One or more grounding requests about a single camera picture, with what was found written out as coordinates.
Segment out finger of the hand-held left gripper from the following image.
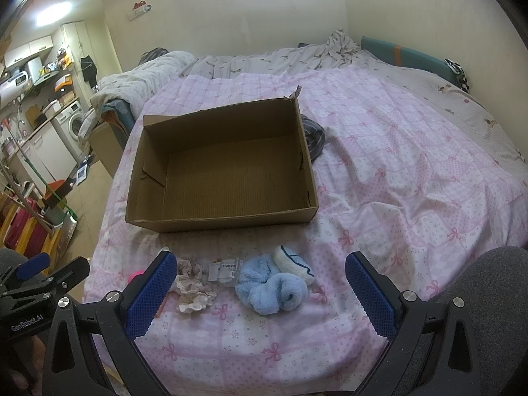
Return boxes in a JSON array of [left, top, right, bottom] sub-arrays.
[[12, 252, 51, 283], [25, 256, 90, 298]]

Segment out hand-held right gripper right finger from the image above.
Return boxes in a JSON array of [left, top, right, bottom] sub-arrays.
[[344, 251, 483, 396]]

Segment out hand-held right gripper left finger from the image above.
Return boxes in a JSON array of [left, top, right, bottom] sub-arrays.
[[42, 251, 179, 396]]

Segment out clear plastic packet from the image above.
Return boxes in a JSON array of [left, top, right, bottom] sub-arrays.
[[207, 258, 243, 286]]

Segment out white sock with dark trim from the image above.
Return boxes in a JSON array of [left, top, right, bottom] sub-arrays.
[[272, 245, 316, 286]]

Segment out fluffy light blue scrunchie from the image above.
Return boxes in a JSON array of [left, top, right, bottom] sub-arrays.
[[234, 255, 310, 317]]

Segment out brown cardboard box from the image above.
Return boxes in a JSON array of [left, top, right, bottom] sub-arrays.
[[125, 96, 320, 234]]

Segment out red and yellow bags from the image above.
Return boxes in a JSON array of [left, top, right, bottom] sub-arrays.
[[0, 190, 56, 258]]

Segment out orange stool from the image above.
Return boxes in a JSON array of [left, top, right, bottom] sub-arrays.
[[46, 179, 74, 201]]

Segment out white kitchen counter cabinet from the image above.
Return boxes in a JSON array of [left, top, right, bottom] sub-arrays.
[[7, 121, 77, 192]]

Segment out person's grey trouser leg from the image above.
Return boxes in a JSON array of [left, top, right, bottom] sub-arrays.
[[396, 246, 528, 396]]

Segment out pink bow-print blanket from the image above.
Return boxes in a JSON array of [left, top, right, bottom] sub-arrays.
[[82, 68, 528, 396]]

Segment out cardboard box beside bed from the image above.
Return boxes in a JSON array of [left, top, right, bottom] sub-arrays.
[[90, 123, 126, 179]]

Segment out white washing machine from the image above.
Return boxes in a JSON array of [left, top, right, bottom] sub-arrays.
[[53, 100, 86, 162]]

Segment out teal folded bedding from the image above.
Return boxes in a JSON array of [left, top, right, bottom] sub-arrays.
[[100, 98, 136, 133]]

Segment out dark striped cloth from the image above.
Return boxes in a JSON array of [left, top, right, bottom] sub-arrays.
[[300, 115, 327, 162]]

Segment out black hanging garment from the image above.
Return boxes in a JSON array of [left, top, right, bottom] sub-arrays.
[[80, 55, 98, 84]]

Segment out white crumpled duvet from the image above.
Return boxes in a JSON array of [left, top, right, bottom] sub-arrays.
[[88, 50, 196, 110]]

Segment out dark grey cloth bundle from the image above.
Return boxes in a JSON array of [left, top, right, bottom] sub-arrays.
[[139, 48, 171, 65]]

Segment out black and white checkered item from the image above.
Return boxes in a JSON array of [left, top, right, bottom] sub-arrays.
[[446, 59, 472, 93]]

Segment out teal cushion with orange band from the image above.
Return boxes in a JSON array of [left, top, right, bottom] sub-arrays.
[[360, 35, 459, 82]]

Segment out ceiling light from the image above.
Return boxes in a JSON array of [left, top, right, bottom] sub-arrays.
[[36, 2, 74, 26]]

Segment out green mop handle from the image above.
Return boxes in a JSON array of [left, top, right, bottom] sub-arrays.
[[16, 144, 78, 220]]

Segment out white wall cabinet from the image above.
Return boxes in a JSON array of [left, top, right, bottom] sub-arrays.
[[3, 35, 55, 67]]

